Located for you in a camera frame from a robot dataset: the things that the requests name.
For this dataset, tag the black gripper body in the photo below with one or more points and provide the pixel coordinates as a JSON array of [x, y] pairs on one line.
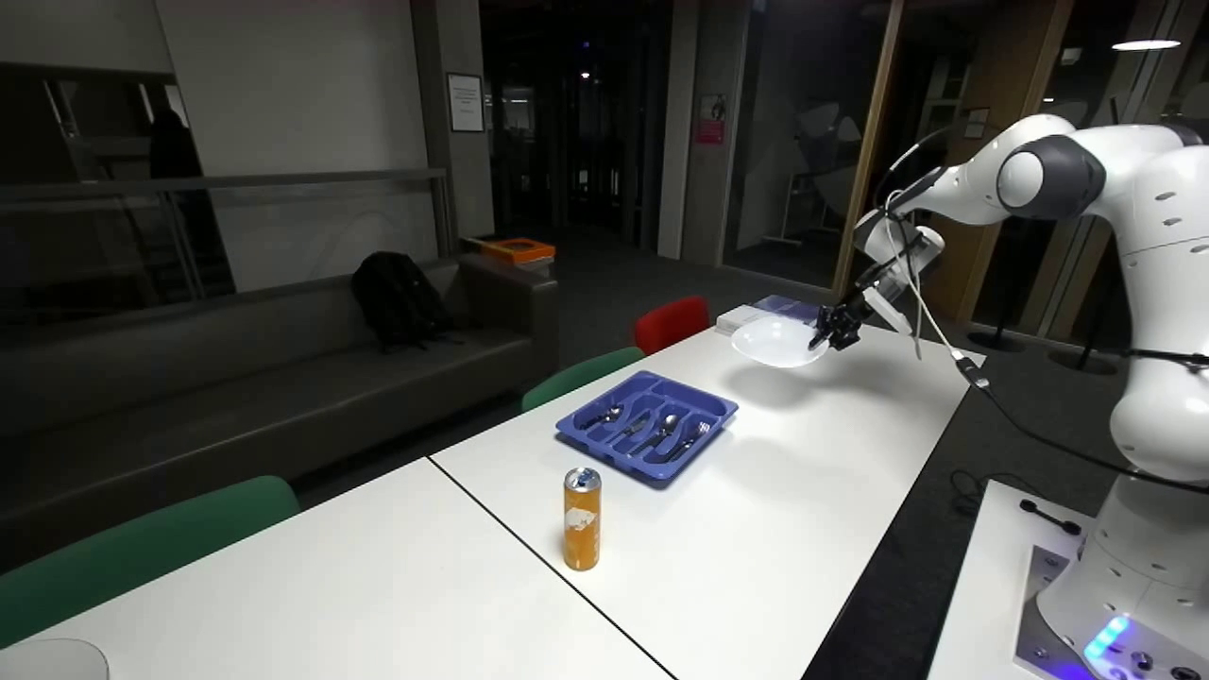
[[859, 309]]

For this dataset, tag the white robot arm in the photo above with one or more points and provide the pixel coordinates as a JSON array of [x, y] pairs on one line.
[[1171, 252]]

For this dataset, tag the blue plastic cutlery tray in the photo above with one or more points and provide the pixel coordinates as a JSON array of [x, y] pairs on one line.
[[591, 437]]

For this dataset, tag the blue book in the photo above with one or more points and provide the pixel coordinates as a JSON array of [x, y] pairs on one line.
[[786, 309]]

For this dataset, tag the bright red chair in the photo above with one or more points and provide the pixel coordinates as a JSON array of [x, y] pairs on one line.
[[669, 321]]

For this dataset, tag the silver tablespoon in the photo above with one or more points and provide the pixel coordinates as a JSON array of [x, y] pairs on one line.
[[669, 420]]

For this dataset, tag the small silver teaspoon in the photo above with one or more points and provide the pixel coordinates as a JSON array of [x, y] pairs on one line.
[[612, 412]]

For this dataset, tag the green chair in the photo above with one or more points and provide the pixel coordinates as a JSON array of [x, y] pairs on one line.
[[139, 548], [571, 374]]

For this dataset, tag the orange drink can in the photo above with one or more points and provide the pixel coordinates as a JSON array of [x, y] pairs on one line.
[[585, 524]]

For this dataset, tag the ceiling light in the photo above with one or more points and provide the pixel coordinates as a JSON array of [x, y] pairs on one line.
[[1148, 46]]

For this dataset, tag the black backpack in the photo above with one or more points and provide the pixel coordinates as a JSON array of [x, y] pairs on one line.
[[403, 300]]

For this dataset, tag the glass metal balustrade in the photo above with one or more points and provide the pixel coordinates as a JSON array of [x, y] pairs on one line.
[[250, 189]]

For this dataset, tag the grey sofa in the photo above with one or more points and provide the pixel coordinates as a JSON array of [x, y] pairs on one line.
[[192, 391]]

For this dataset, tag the white round bowl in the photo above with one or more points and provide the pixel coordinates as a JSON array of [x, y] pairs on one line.
[[52, 658]]

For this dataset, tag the red wall sign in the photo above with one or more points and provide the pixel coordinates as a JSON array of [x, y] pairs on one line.
[[708, 122]]

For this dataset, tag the framed wall notice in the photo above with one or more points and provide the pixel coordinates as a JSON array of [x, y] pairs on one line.
[[467, 103]]

